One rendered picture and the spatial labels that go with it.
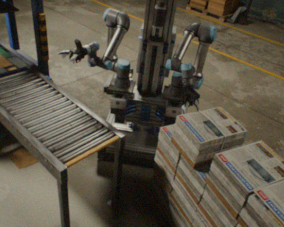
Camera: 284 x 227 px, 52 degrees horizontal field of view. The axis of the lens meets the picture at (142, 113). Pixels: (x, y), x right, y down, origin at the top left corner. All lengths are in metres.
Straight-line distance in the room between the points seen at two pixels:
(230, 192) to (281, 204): 0.26
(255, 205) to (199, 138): 0.49
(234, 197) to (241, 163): 0.19
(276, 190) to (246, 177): 0.15
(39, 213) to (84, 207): 0.36
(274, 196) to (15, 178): 2.21
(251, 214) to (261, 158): 0.34
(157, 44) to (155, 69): 0.24
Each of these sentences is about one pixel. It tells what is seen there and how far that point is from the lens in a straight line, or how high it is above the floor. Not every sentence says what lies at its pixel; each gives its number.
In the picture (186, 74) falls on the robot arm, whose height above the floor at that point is 1.23.
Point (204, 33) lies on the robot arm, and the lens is 2.39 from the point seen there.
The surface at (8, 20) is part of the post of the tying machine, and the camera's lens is 3.50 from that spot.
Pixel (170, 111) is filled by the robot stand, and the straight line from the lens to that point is 2.52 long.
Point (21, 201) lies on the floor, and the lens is 2.79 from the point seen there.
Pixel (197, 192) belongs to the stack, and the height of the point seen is 0.70.
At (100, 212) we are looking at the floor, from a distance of 2.63.
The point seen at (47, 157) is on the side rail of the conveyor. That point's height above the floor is 0.80.
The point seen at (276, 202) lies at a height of 1.07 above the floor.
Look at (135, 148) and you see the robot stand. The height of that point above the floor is 0.23.
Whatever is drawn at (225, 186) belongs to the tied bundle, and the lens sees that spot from 1.71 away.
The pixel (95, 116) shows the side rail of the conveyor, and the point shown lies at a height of 0.80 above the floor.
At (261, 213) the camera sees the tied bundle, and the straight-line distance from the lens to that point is 1.56.
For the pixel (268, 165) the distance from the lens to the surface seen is 1.77.
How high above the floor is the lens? 2.15
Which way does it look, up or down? 35 degrees down
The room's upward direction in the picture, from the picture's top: 7 degrees clockwise
